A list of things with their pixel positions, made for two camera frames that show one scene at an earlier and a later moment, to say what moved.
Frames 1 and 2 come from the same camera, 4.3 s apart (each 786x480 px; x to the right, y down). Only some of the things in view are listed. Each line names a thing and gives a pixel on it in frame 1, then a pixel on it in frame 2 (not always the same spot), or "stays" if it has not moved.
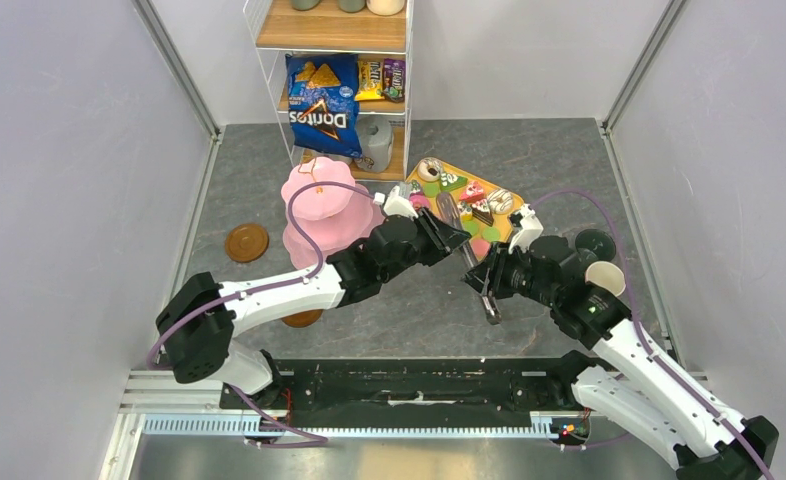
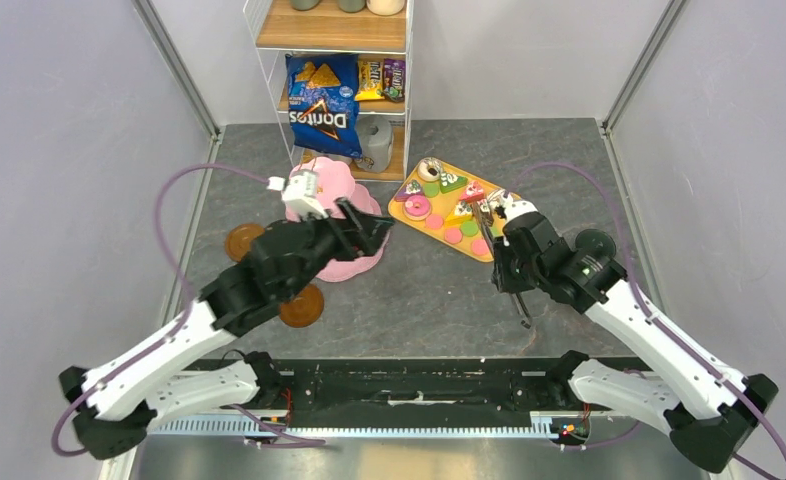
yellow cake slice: (466, 211) stays
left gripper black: (441, 236) to (358, 234)
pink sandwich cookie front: (480, 247) stays
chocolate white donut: (429, 169) stays
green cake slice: (450, 181) stays
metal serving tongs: (447, 210) to (526, 322)
